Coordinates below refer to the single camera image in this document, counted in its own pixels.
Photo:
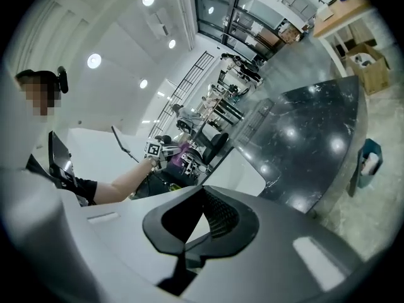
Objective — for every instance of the teal waste bin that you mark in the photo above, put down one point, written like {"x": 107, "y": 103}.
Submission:
{"x": 366, "y": 166}

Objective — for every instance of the light panel on stand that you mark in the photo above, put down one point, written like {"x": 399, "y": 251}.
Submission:
{"x": 121, "y": 140}

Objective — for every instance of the white ceiling air conditioner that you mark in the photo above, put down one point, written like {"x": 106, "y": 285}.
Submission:
{"x": 162, "y": 22}

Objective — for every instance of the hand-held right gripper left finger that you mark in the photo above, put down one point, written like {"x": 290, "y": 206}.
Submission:
{"x": 126, "y": 245}

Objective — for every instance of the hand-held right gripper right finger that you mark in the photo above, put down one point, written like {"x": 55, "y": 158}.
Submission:
{"x": 277, "y": 251}

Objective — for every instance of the wooden desk with white frame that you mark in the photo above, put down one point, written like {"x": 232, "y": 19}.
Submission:
{"x": 341, "y": 14}

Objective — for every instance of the black head camera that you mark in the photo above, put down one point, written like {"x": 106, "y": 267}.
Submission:
{"x": 63, "y": 79}

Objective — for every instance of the dark glass partition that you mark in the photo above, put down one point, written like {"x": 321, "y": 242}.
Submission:
{"x": 221, "y": 14}

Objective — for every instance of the person's left forearm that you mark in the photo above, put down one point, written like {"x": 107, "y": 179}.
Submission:
{"x": 126, "y": 181}

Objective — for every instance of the cardboard box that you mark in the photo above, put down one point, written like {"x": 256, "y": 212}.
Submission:
{"x": 372, "y": 71}

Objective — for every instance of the black marble vanity top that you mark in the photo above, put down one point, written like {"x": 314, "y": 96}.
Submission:
{"x": 309, "y": 131}

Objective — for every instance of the small white box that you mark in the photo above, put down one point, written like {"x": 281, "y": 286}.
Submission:
{"x": 325, "y": 12}

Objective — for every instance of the white sink basin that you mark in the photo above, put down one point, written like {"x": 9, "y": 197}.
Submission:
{"x": 236, "y": 172}

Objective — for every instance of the grey ribbed floor mat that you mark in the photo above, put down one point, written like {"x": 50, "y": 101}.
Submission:
{"x": 259, "y": 118}

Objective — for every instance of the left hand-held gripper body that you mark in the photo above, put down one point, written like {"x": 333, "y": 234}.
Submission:
{"x": 154, "y": 150}

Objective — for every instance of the black metal railing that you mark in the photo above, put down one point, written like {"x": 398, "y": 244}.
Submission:
{"x": 186, "y": 90}

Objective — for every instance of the person in dark clothes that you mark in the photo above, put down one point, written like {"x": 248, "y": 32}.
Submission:
{"x": 85, "y": 188}

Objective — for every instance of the person's head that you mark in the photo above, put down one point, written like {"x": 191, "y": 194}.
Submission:
{"x": 38, "y": 90}

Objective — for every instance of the purple cloth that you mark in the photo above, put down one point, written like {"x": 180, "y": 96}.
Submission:
{"x": 178, "y": 156}

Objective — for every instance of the black office chair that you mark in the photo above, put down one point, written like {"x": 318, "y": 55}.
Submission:
{"x": 214, "y": 147}

